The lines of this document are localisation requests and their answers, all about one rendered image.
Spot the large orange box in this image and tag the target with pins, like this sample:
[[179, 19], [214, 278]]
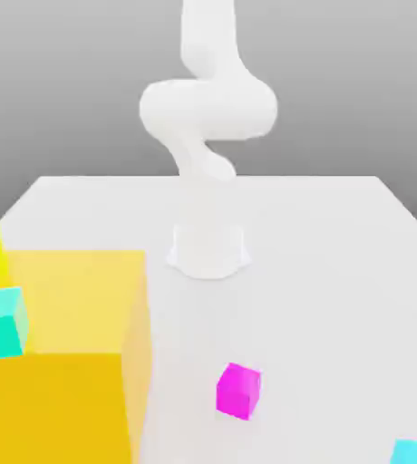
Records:
[[67, 380]]

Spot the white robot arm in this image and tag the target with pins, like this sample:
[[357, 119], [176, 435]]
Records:
[[208, 108]]

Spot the small magenta cube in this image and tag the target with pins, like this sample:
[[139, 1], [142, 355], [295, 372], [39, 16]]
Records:
[[235, 393]]

